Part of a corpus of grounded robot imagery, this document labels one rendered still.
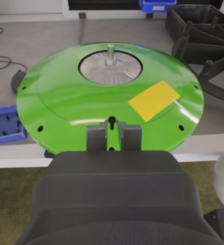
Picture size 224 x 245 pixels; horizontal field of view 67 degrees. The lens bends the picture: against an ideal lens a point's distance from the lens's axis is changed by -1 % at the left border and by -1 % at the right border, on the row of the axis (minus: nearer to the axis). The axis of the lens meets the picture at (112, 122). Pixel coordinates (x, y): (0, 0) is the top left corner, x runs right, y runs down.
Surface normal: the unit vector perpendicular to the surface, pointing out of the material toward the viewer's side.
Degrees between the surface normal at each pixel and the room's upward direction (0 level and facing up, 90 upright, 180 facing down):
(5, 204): 0
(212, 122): 0
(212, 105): 0
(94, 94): 8
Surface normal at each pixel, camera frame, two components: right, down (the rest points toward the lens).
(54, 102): -0.20, -0.46
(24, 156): 0.00, -0.65
